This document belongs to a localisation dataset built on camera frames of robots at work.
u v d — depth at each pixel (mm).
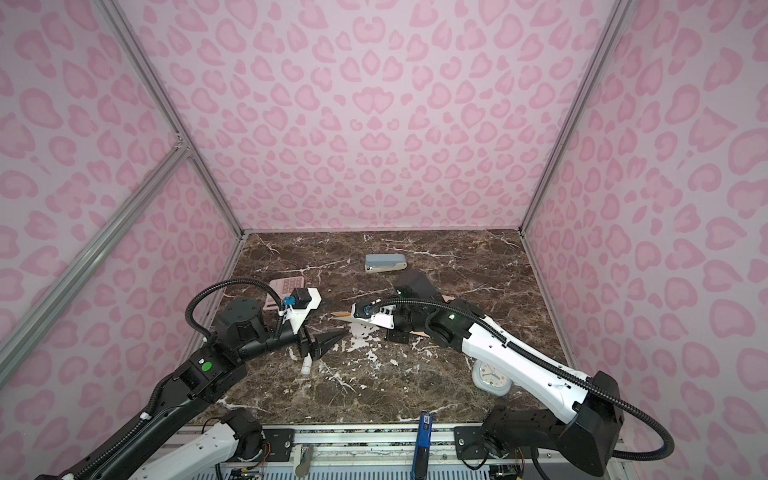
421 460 693
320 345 565
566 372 396
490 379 815
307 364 855
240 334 497
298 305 529
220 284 448
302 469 691
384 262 1072
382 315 588
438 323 513
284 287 1007
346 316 687
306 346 569
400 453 724
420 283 542
